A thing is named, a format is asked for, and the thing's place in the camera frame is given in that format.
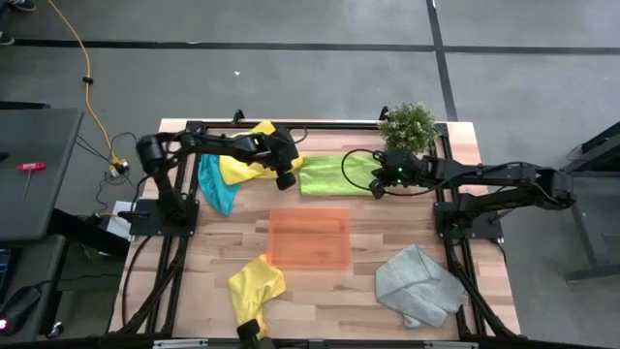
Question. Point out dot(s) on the orange translucent plastic bin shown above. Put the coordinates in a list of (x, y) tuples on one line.
[(310, 240)]

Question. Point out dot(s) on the white paper sheet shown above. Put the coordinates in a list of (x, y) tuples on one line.
[(116, 225)]

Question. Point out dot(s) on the black caster wheel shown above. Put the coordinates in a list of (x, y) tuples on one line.
[(55, 329)]

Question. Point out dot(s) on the grey side desk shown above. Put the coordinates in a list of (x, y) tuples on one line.
[(43, 208)]

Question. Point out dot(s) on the teal microfiber towel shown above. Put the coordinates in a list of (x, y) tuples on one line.
[(215, 189)]

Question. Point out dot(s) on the small black object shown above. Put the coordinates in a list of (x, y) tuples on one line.
[(249, 332)]

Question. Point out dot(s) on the black computer mouse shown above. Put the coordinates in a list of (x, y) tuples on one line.
[(19, 307)]

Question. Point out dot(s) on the yellow microfiber towel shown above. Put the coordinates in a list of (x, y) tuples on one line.
[(237, 172), (252, 295)]

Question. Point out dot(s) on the silver metal bracket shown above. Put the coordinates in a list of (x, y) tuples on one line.
[(179, 344), (450, 345)]

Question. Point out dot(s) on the black clamp lever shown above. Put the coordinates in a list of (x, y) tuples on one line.
[(133, 214), (499, 217)]

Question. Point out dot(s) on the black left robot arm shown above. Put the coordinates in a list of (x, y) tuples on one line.
[(218, 143)]

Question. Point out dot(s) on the black aluminium table frame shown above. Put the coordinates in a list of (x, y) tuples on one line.
[(339, 125)]

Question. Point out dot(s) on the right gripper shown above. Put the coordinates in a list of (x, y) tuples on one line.
[(387, 169)]

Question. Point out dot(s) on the yellow power plug connector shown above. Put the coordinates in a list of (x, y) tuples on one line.
[(118, 168)]

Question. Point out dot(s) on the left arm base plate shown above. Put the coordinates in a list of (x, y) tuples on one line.
[(145, 225)]

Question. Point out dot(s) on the grey waffle microfiber towel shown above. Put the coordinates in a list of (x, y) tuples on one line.
[(416, 286)]

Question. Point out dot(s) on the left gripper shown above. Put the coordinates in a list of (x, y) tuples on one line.
[(281, 148)]

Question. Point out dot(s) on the green microfiber towel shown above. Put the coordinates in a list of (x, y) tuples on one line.
[(329, 174)]

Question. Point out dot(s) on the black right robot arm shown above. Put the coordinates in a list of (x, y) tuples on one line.
[(484, 172)]

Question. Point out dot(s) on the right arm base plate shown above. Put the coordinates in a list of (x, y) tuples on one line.
[(484, 228)]

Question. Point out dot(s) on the black metal side table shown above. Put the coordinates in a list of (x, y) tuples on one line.
[(596, 218)]

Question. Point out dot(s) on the small green potted plant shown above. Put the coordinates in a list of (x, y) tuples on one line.
[(409, 126)]

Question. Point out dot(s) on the black low desk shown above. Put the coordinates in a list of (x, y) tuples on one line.
[(34, 262)]

